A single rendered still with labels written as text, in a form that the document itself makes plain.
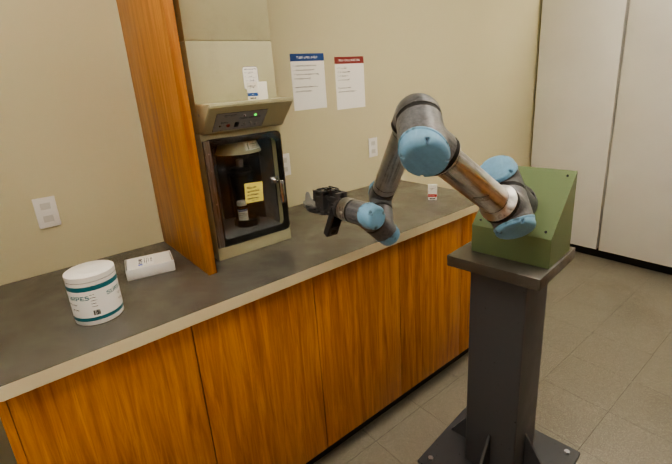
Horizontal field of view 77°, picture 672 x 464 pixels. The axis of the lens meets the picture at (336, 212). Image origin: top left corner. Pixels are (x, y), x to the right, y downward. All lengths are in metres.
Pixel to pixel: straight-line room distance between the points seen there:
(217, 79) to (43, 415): 1.09
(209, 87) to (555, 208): 1.21
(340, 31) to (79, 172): 1.43
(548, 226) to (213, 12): 1.29
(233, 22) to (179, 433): 1.35
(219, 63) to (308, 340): 1.04
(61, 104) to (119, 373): 1.00
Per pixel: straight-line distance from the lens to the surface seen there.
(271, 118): 1.60
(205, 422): 1.58
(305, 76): 2.27
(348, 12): 2.49
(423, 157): 1.01
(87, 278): 1.35
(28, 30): 1.88
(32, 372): 1.30
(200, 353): 1.44
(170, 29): 1.43
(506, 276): 1.48
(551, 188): 1.58
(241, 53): 1.62
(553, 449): 2.24
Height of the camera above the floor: 1.55
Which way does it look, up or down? 17 degrees down
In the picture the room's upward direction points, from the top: 4 degrees counter-clockwise
